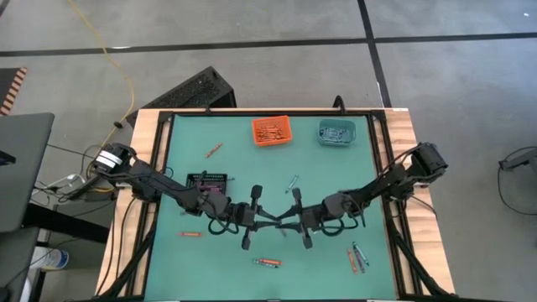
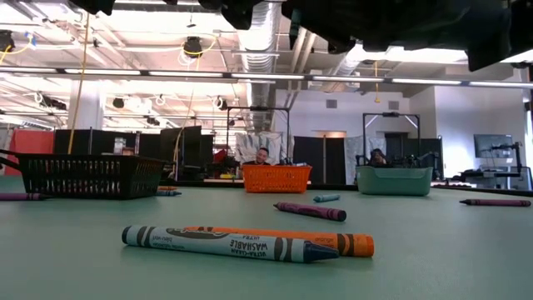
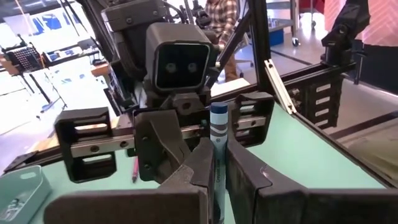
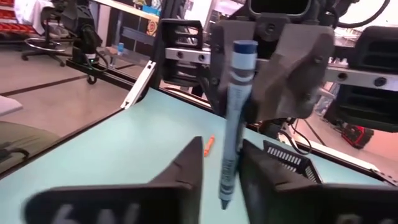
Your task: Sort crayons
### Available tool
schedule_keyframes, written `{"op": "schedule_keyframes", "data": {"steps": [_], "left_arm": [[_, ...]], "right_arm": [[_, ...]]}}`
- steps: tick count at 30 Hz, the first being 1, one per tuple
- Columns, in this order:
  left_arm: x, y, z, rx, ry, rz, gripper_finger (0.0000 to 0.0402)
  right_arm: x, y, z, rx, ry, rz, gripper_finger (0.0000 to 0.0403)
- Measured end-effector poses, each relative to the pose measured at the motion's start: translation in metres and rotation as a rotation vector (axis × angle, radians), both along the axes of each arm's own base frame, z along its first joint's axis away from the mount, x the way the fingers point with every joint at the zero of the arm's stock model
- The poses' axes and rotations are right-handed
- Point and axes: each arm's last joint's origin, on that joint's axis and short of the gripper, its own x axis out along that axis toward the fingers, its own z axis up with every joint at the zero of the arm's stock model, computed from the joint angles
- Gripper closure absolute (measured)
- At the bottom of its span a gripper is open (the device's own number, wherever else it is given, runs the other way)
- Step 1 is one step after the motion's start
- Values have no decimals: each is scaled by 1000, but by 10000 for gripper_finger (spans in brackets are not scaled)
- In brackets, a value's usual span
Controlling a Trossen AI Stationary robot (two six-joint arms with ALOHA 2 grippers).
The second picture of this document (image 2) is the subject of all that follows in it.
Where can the orange crayon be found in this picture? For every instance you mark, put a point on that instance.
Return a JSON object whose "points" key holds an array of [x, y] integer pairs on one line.
{"points": [[358, 245], [166, 188]]}

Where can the long ceiling light strip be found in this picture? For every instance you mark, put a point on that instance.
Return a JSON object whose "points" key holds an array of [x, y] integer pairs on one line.
{"points": [[270, 76]]}

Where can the crumpled white sheet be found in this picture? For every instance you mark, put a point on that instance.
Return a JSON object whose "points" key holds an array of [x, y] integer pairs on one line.
{"points": [[254, 143]]}

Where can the person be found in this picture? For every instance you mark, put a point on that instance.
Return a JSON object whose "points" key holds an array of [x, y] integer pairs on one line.
{"points": [[378, 158], [261, 156]]}

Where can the black partition panels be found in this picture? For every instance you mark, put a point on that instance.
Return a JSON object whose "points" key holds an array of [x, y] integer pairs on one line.
{"points": [[191, 146]]}

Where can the black curtain panel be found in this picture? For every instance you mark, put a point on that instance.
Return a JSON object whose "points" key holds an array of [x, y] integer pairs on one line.
{"points": [[316, 158]]}

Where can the teal plastic bin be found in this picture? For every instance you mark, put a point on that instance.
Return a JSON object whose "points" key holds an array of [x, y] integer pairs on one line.
{"points": [[393, 183]]}

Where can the white pillar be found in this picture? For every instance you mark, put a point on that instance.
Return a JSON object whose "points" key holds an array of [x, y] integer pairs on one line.
{"points": [[85, 112]]}

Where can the orange mesh basket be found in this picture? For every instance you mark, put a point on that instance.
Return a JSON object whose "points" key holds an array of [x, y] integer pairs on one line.
{"points": [[277, 179]]}

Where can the black mesh basket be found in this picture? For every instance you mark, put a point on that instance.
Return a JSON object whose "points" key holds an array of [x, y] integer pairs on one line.
{"points": [[91, 157]]}

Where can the neighbouring work table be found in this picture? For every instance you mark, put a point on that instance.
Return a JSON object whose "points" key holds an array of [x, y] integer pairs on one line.
{"points": [[491, 179]]}

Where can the red partition panel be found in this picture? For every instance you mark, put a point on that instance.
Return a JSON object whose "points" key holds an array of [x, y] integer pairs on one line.
{"points": [[31, 141]]}

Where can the teal table mat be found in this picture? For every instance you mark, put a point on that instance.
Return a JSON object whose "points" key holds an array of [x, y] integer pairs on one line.
{"points": [[125, 275]]}

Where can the corrugated silver duct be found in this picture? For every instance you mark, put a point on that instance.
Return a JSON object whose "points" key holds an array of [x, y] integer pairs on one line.
{"points": [[258, 62]]}

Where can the black frame stand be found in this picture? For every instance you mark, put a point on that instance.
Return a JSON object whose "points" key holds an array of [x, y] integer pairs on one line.
{"points": [[258, 108], [391, 114]]}

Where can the black wall monitor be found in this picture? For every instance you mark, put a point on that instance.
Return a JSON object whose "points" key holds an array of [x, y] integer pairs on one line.
{"points": [[493, 146]]}

